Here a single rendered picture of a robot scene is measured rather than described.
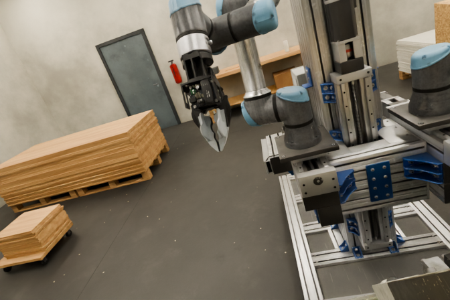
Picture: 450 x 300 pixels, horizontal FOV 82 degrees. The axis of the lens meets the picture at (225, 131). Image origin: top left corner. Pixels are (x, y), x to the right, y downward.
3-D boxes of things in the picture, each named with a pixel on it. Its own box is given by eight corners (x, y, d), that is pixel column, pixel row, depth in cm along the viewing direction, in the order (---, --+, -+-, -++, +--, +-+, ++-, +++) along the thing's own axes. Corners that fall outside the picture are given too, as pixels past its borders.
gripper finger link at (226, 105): (213, 130, 57) (205, 93, 59) (215, 130, 59) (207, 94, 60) (234, 124, 57) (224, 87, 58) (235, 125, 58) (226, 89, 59)
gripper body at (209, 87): (184, 111, 53) (172, 57, 55) (197, 117, 61) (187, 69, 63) (219, 101, 51) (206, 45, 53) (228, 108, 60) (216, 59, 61)
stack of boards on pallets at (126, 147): (170, 148, 468) (153, 108, 442) (150, 180, 371) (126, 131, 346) (56, 179, 513) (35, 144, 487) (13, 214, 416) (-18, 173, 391)
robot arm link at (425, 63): (405, 84, 103) (402, 50, 99) (444, 75, 100) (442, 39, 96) (422, 92, 92) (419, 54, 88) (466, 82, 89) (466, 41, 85)
